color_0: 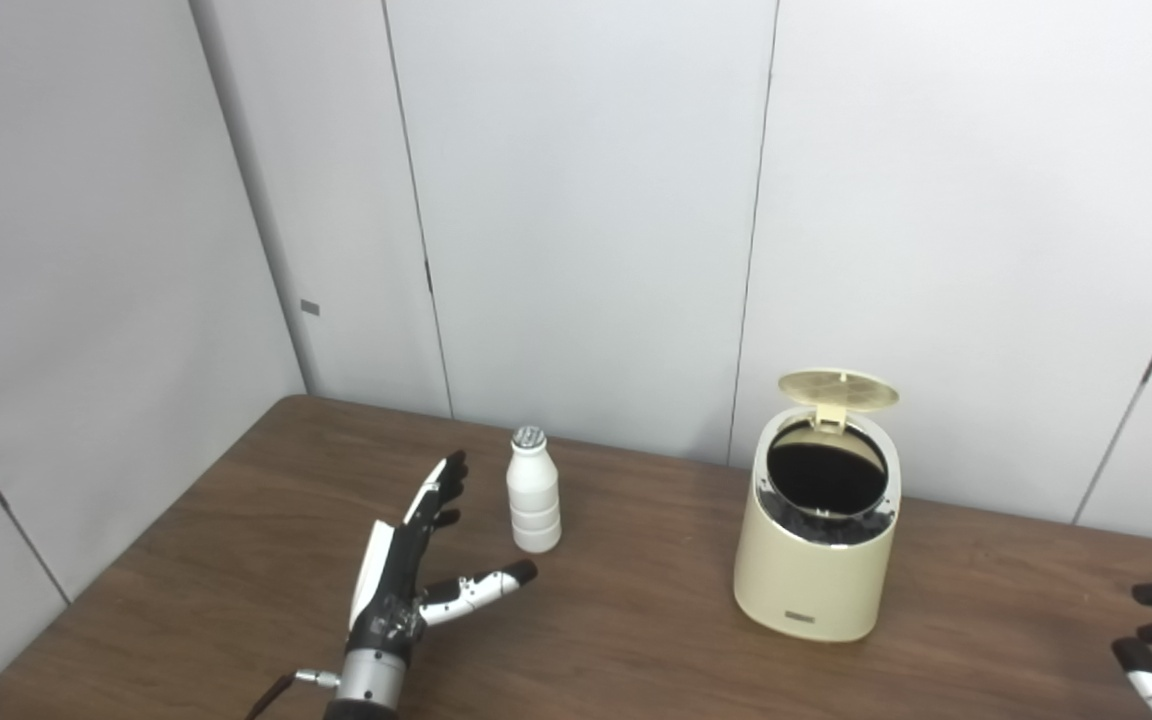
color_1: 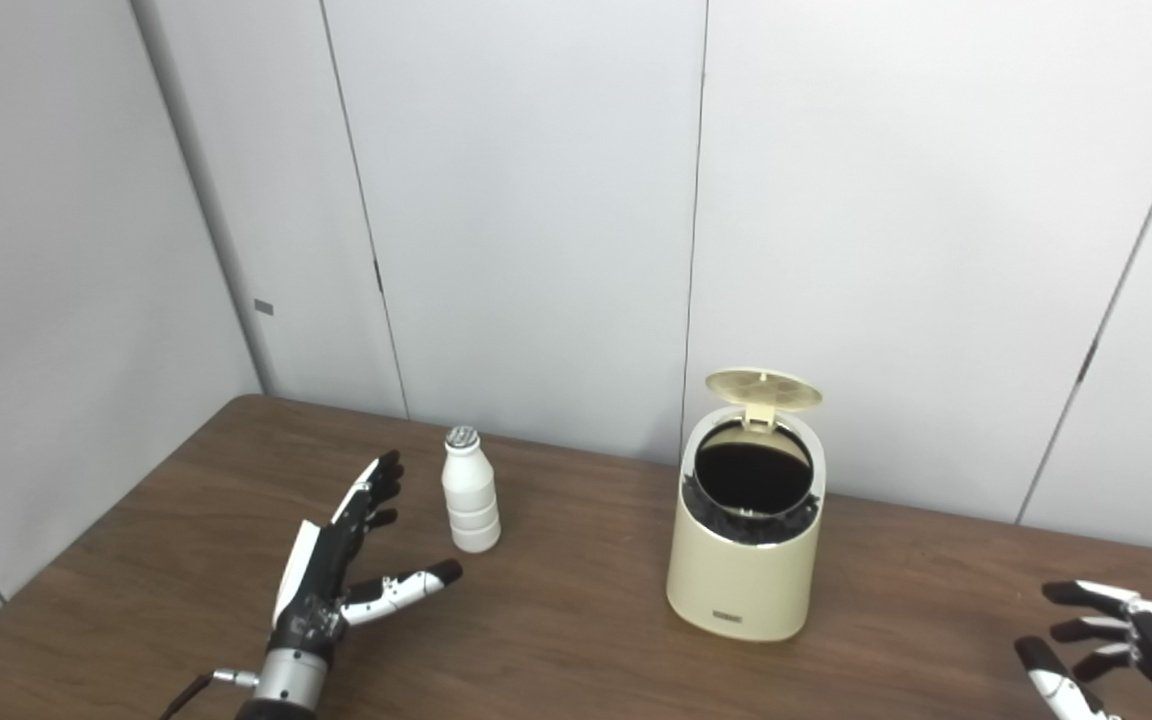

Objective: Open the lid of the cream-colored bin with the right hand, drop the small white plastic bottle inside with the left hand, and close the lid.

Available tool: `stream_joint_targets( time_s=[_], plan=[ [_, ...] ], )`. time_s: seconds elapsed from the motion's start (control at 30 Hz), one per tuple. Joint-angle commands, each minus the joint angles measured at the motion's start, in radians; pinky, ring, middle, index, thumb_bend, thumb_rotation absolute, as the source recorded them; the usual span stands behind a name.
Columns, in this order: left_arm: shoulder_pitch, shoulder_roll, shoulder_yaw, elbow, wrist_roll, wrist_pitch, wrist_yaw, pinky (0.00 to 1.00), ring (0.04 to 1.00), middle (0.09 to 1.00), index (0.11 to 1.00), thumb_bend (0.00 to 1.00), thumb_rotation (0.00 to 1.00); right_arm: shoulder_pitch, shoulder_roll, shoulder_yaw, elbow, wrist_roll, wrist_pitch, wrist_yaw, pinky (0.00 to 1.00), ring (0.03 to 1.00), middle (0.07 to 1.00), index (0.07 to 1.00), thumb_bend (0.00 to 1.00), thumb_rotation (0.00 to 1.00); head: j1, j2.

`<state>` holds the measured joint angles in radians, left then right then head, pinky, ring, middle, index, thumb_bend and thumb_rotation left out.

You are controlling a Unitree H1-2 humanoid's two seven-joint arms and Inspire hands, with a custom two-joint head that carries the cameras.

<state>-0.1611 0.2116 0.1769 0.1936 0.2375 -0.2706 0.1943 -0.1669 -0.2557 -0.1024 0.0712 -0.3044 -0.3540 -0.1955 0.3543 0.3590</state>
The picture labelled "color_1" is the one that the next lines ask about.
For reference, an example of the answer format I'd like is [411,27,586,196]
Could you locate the cream-colored round bin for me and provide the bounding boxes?
[665,405,828,643]

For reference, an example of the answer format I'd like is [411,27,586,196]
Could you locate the black bin liner bag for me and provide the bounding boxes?
[681,420,825,546]

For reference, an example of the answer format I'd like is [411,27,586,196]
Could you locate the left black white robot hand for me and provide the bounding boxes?
[269,450,464,651]

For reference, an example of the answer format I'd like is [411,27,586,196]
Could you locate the cream round bin lid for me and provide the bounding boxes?
[704,368,824,431]

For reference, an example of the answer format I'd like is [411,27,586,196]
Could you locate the small white plastic bottle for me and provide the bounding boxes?
[441,426,502,554]

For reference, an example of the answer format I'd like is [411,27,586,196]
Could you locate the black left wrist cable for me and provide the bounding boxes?
[158,668,262,720]

